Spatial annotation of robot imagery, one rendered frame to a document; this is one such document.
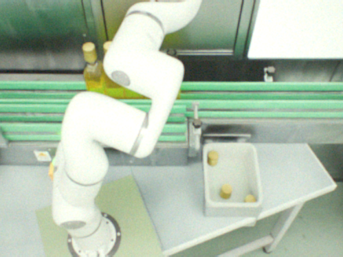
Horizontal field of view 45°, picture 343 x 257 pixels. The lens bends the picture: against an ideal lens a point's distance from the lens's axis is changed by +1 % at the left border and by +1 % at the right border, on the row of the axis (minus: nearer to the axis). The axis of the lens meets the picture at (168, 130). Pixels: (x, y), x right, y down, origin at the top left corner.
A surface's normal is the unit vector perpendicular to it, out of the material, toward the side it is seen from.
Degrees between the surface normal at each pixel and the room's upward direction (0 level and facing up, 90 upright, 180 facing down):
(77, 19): 90
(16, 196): 0
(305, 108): 90
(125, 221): 4
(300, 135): 90
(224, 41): 90
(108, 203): 4
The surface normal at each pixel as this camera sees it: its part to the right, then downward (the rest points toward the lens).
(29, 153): 0.00, 0.82
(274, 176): 0.00, -0.57
